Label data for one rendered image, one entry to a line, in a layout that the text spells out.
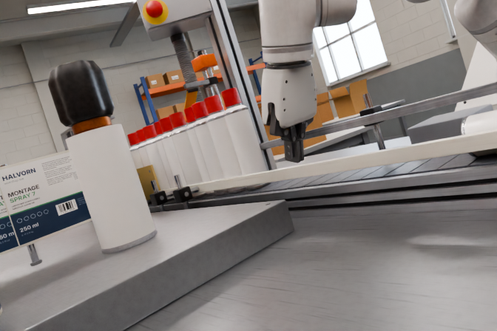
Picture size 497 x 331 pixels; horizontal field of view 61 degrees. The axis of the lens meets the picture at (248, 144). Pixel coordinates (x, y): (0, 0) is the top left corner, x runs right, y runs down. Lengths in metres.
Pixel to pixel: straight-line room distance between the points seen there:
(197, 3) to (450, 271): 0.83
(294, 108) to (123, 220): 0.32
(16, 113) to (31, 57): 1.05
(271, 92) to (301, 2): 0.14
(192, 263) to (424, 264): 0.27
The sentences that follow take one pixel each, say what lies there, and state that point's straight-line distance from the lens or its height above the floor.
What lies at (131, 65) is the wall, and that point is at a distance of 9.00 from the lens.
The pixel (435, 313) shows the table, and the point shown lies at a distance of 0.35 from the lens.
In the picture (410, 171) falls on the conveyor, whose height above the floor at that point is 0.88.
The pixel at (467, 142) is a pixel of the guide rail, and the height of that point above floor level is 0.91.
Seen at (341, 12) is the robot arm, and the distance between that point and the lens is 0.70.
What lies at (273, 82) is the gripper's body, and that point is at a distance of 0.68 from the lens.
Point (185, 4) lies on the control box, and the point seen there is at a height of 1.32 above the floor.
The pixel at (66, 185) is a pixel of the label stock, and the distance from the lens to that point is 0.89.
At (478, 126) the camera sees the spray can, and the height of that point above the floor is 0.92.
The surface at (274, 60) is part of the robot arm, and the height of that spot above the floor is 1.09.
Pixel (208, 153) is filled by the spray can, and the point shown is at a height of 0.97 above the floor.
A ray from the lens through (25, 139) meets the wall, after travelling 8.48.
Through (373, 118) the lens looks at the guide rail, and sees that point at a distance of 0.68.
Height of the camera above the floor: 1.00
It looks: 2 degrees down
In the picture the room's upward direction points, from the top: 17 degrees counter-clockwise
